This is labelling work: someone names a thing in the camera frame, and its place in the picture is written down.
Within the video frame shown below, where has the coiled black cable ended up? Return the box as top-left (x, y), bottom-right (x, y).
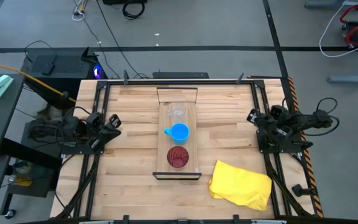
top-left (122, 1), bottom-right (146, 21)

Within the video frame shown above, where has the black yellow hazard tape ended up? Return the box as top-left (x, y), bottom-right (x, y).
top-left (287, 77), bottom-right (324, 218)

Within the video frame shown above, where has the blue plastic mug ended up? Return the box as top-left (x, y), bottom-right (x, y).
top-left (163, 123), bottom-right (190, 146)

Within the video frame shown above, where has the clear glass mug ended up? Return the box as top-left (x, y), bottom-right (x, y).
top-left (166, 103), bottom-right (188, 124)

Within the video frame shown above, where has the red ribbed tumbler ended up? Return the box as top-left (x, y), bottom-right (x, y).
top-left (166, 145), bottom-right (190, 169)

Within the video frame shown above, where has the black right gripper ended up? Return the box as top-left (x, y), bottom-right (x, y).
top-left (246, 108), bottom-right (288, 146)

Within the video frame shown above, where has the small black device on tower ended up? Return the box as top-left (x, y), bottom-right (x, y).
top-left (40, 55), bottom-right (56, 76)

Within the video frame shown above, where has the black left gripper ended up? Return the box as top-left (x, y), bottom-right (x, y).
top-left (85, 113), bottom-right (123, 152)

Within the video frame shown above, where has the white yellow cable bundle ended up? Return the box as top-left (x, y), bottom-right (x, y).
top-left (71, 0), bottom-right (90, 22)

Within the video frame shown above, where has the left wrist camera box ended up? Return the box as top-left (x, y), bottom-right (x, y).
top-left (86, 113), bottom-right (103, 129)

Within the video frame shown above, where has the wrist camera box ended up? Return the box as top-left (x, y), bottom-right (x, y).
top-left (86, 113), bottom-right (103, 129)
top-left (270, 105), bottom-right (289, 121)

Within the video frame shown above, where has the yellow cloth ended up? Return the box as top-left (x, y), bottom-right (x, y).
top-left (208, 159), bottom-right (273, 212)

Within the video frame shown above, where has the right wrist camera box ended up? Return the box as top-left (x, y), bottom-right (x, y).
top-left (270, 105), bottom-right (289, 121)

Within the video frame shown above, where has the wooden shelf with black frame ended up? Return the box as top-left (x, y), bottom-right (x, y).
top-left (152, 86), bottom-right (203, 181)

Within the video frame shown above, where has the black computer tower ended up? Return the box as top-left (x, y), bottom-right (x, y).
top-left (21, 47), bottom-right (108, 110)

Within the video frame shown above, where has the small yellow object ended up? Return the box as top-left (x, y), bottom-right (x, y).
top-left (14, 177), bottom-right (34, 187)

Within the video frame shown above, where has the black clamp knob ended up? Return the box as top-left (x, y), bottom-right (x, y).
top-left (291, 184), bottom-right (318, 197)

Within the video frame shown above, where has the yellow hose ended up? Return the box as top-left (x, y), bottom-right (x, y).
top-left (0, 59), bottom-right (76, 103)

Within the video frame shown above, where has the grey metal floor foot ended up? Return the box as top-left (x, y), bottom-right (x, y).
top-left (327, 68), bottom-right (358, 84)

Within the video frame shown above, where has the mint green stapler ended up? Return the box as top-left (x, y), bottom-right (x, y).
top-left (0, 74), bottom-right (14, 99)

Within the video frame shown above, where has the long black floor cable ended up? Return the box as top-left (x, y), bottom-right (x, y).
top-left (96, 0), bottom-right (144, 79)

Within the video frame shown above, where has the black equipment cart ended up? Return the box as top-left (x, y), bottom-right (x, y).
top-left (0, 120), bottom-right (74, 218)

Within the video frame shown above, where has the black aluminium table frame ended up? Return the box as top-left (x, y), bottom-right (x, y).
top-left (54, 70), bottom-right (319, 224)

